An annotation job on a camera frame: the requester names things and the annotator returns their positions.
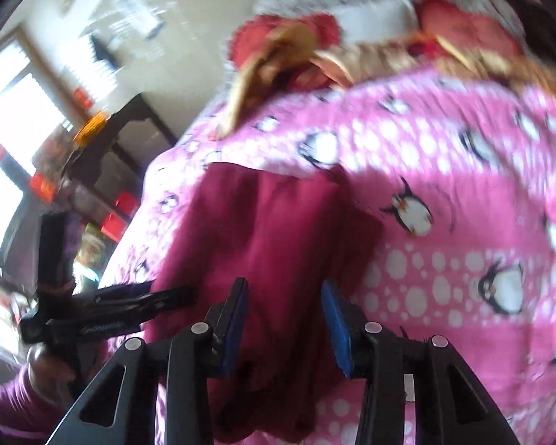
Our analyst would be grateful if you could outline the red boxes on floor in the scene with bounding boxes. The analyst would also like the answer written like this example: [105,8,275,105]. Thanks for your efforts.
[100,214,131,243]

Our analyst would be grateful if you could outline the dark red cloth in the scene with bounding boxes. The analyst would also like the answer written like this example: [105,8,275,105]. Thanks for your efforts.
[141,162,385,444]

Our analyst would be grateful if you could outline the wall poster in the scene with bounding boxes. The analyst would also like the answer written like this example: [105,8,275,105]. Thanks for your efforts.
[76,0,179,63]

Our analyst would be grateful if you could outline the pink penguin blanket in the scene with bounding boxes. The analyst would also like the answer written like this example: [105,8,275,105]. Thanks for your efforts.
[97,65,556,445]

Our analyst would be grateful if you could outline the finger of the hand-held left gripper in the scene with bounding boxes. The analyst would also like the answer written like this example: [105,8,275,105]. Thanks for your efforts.
[74,280,196,335]

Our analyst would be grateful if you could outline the yellow and red patterned cloth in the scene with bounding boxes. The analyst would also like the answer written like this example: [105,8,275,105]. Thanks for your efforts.
[215,0,556,141]

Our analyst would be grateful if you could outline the orange basket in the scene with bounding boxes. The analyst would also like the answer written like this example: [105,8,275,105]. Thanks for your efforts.
[72,111,109,145]

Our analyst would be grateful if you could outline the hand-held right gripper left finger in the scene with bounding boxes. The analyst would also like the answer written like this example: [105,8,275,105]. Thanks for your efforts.
[46,277,251,445]

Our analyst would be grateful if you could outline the red bag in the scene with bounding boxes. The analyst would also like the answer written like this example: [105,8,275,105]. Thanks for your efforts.
[113,191,138,220]

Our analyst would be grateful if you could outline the person's left hand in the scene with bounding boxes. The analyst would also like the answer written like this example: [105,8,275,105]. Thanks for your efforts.
[28,344,78,407]

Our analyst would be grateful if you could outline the window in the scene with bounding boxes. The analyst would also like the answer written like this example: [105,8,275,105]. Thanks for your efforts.
[0,30,77,263]

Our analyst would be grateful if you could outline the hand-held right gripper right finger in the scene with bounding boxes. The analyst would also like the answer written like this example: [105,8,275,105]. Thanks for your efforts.
[321,280,522,445]

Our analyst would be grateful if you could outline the red heart pillow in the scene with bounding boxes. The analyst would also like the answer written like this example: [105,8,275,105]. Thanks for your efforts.
[228,13,342,91]

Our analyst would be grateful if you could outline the person's left forearm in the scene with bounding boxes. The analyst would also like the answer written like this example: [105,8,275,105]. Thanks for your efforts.
[0,364,75,445]

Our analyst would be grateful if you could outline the black table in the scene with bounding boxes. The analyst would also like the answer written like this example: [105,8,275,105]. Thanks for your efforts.
[60,93,178,242]

